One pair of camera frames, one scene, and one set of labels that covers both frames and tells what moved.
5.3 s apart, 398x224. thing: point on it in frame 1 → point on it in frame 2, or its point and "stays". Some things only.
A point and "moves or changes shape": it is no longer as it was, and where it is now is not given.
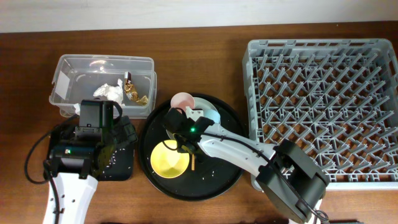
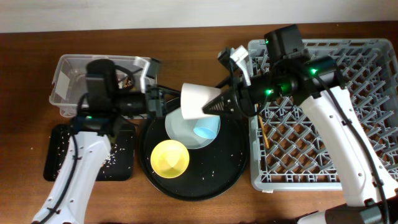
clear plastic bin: (130, 80) stays
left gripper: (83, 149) → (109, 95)
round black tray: (212, 176) stays
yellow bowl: (169, 163) stays
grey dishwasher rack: (336, 101) stays
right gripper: (180, 141) → (244, 101)
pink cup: (181, 100) moves or changes shape
